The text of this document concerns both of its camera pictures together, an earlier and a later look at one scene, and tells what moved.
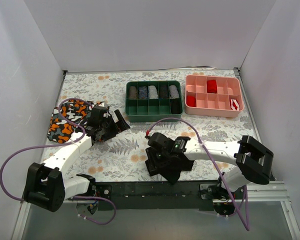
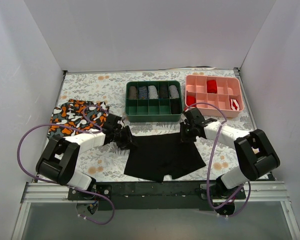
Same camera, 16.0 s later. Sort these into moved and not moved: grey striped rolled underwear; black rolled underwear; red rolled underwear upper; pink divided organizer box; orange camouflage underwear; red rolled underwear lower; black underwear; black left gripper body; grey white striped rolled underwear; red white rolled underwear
Moved: black underwear; black left gripper body
Not moved: grey striped rolled underwear; black rolled underwear; red white rolled underwear; red rolled underwear lower; grey white striped rolled underwear; orange camouflage underwear; red rolled underwear upper; pink divided organizer box
